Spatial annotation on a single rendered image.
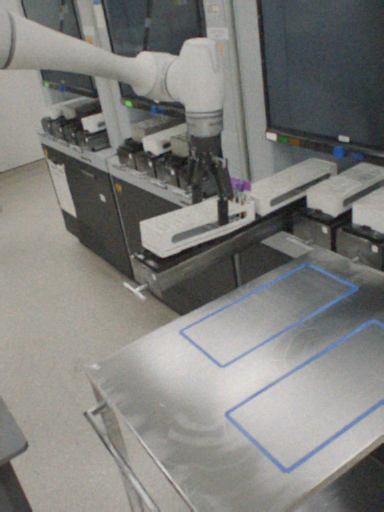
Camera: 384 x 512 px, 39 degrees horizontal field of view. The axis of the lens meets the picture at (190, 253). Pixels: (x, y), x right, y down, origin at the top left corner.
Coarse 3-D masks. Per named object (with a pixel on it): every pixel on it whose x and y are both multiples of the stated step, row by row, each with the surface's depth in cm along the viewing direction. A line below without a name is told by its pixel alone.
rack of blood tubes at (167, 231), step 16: (192, 208) 140; (208, 208) 139; (240, 208) 138; (144, 224) 132; (160, 224) 132; (176, 224) 130; (192, 224) 130; (208, 224) 142; (240, 224) 140; (144, 240) 133; (160, 240) 127; (176, 240) 136; (192, 240) 132; (208, 240) 135; (160, 256) 129
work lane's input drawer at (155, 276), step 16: (288, 208) 147; (256, 224) 142; (272, 224) 144; (288, 224) 148; (224, 240) 137; (240, 240) 139; (256, 240) 143; (144, 256) 134; (176, 256) 134; (192, 256) 133; (208, 256) 135; (224, 256) 138; (144, 272) 133; (160, 272) 128; (176, 272) 130; (192, 272) 133; (128, 288) 135; (144, 288) 134; (160, 288) 129
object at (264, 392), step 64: (320, 256) 121; (192, 320) 107; (256, 320) 104; (320, 320) 101; (128, 384) 94; (192, 384) 91; (256, 384) 89; (320, 384) 87; (192, 448) 79; (256, 448) 78; (320, 448) 76
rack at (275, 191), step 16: (320, 160) 159; (272, 176) 154; (288, 176) 152; (304, 176) 150; (320, 176) 158; (256, 192) 146; (272, 192) 144; (288, 192) 156; (304, 192) 150; (256, 208) 144; (272, 208) 145
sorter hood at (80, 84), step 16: (32, 0) 251; (48, 0) 236; (64, 0) 223; (32, 16) 258; (48, 16) 243; (64, 16) 230; (64, 32) 236; (80, 32) 224; (48, 80) 275; (64, 80) 257; (80, 80) 242; (96, 96) 237
